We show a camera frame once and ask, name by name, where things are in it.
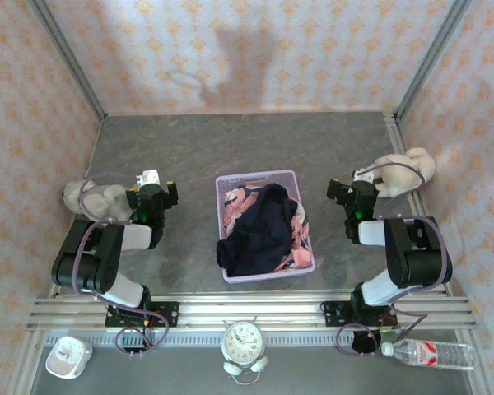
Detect clear plastic water bottle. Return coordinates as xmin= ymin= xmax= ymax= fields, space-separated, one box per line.
xmin=380 ymin=337 xmax=477 ymax=370

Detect grey plush toy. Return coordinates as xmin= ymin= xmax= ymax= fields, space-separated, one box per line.
xmin=61 ymin=179 xmax=135 ymax=221

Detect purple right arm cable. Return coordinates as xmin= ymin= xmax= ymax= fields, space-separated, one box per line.
xmin=336 ymin=162 xmax=454 ymax=357

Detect white twin bell alarm clock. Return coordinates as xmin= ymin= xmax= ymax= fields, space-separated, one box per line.
xmin=221 ymin=315 xmax=269 ymax=386

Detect aluminium frame post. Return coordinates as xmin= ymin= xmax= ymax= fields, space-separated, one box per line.
xmin=8 ymin=328 xmax=46 ymax=395
xmin=28 ymin=0 xmax=108 ymax=120
xmin=463 ymin=328 xmax=494 ymax=395
xmin=394 ymin=0 xmax=473 ymax=120

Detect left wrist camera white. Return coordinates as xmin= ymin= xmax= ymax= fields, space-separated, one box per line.
xmin=134 ymin=170 xmax=162 ymax=187

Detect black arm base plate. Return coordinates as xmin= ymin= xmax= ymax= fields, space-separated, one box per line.
xmin=105 ymin=301 xmax=179 ymax=328
xmin=320 ymin=300 xmax=396 ymax=328

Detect small white square clock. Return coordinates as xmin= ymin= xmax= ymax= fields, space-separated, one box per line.
xmin=44 ymin=336 xmax=94 ymax=380

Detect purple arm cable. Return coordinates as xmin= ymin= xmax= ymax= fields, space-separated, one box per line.
xmin=336 ymin=162 xmax=454 ymax=357
xmin=72 ymin=171 xmax=170 ymax=358

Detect pink shark print shorts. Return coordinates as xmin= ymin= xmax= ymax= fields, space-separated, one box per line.
xmin=223 ymin=184 xmax=314 ymax=273

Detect navy blue t-shirt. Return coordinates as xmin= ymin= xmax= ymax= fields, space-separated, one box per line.
xmin=216 ymin=183 xmax=301 ymax=277

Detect aluminium cross rail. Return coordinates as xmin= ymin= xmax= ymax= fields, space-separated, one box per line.
xmin=26 ymin=294 xmax=477 ymax=331

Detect lilac plastic laundry basket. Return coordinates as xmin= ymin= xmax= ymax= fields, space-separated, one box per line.
xmin=215 ymin=169 xmax=316 ymax=284

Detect grey slotted cable duct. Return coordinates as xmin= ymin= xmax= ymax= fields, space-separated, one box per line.
xmin=44 ymin=332 xmax=470 ymax=347

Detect cream white plush toy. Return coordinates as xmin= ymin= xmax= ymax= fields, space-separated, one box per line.
xmin=361 ymin=147 xmax=437 ymax=198

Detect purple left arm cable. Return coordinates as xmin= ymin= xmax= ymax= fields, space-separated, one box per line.
xmin=72 ymin=171 xmax=170 ymax=358

